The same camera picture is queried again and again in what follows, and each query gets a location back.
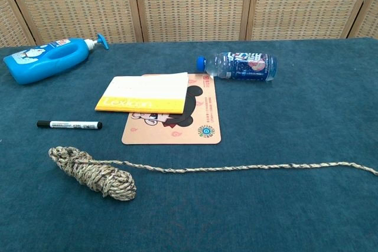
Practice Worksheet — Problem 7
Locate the blue carpet table cover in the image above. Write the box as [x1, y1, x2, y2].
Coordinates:
[0, 37, 378, 252]

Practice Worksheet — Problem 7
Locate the woven wooden folding screen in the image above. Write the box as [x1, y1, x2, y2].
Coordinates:
[0, 0, 378, 48]

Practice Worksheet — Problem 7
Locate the blue pump lotion bottle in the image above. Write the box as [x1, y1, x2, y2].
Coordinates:
[2, 32, 109, 85]

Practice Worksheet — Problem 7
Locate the black and white marker pen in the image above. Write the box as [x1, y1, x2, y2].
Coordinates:
[36, 120, 103, 130]

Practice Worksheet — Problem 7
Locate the cartoon print mouse pad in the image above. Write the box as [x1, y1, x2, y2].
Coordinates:
[121, 73, 222, 146]

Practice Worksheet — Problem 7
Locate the camouflage braided rope bundle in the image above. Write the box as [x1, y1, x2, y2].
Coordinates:
[48, 145, 378, 202]

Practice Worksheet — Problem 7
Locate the clear bottle with blue label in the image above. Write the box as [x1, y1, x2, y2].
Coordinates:
[196, 51, 278, 82]

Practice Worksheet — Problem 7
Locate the yellow and white notebook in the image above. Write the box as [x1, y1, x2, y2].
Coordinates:
[94, 71, 189, 115]

